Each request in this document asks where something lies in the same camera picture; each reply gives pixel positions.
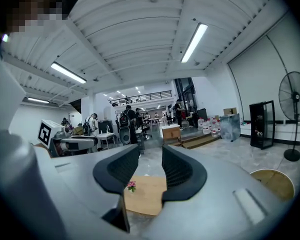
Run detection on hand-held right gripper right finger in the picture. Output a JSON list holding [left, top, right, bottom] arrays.
[[139, 144, 295, 240]]

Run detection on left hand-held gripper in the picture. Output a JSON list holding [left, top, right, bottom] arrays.
[[37, 119, 99, 158]]

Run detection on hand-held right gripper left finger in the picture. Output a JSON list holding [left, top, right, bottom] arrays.
[[33, 143, 141, 240]]

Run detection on white sink table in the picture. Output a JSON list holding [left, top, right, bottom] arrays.
[[96, 125, 116, 150]]

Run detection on wooden platform steps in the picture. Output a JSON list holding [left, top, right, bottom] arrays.
[[181, 133, 222, 150]]

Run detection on long ceiling tube lamp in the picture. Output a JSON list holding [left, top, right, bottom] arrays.
[[50, 61, 88, 85], [26, 96, 50, 104], [180, 22, 209, 64]]

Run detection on group of water bottles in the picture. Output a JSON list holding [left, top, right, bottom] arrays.
[[197, 116, 222, 138]]

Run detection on clear plastic bag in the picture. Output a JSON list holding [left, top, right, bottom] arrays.
[[219, 113, 241, 142]]

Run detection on round wooden table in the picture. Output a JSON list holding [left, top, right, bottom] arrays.
[[249, 168, 296, 202]]

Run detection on rectangular wooden table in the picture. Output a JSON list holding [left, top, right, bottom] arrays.
[[123, 175, 168, 217]]

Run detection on small wooden cabinet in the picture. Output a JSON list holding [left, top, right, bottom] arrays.
[[161, 124, 183, 146]]

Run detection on cardboard box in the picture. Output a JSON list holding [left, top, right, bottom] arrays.
[[223, 107, 238, 117]]

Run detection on black glass display cabinet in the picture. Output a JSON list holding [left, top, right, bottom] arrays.
[[248, 100, 276, 150]]

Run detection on person's light shirt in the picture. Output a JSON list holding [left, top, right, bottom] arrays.
[[0, 40, 28, 137]]

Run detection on black mezzanine railing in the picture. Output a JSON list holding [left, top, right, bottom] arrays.
[[109, 90, 173, 108]]

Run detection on black standing fan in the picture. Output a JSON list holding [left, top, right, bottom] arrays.
[[278, 71, 300, 163]]

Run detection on person's head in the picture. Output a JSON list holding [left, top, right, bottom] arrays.
[[0, 0, 66, 35]]

